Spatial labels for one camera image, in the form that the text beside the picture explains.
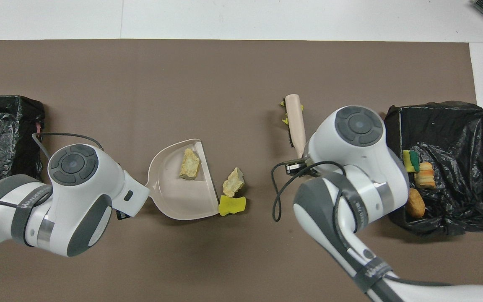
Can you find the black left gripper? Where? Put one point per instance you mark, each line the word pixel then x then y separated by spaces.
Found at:
pixel 122 215

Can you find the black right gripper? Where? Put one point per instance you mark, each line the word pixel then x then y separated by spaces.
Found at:
pixel 296 167

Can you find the beige brush black bristles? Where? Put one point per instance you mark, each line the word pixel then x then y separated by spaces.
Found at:
pixel 296 121

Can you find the beige plastic dustpan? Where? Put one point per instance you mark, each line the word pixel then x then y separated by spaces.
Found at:
pixel 174 197

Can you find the pale bread piece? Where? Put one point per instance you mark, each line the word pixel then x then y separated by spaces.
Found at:
pixel 233 183

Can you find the spiral orange pastry horn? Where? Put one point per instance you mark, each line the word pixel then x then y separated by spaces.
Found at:
pixel 190 164

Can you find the yellow green sponge piece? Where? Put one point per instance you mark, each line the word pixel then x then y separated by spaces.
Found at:
pixel 410 161

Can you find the brown oval bread roll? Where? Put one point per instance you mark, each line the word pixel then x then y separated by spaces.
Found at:
pixel 416 203

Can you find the striped orange white bread roll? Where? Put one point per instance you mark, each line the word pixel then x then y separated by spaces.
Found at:
pixel 425 175

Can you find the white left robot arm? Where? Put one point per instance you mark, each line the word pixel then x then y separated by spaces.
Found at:
pixel 78 197

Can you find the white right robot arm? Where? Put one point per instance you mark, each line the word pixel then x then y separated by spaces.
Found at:
pixel 363 176

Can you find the brown table mat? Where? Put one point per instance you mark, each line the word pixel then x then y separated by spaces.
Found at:
pixel 99 84

